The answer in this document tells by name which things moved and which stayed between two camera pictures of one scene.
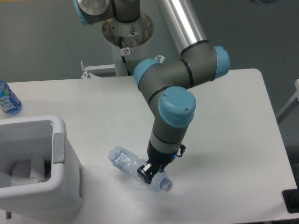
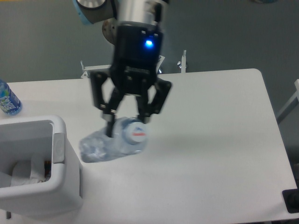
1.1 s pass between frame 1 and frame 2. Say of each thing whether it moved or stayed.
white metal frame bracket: stayed
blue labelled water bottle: stayed
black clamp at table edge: stayed
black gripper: moved
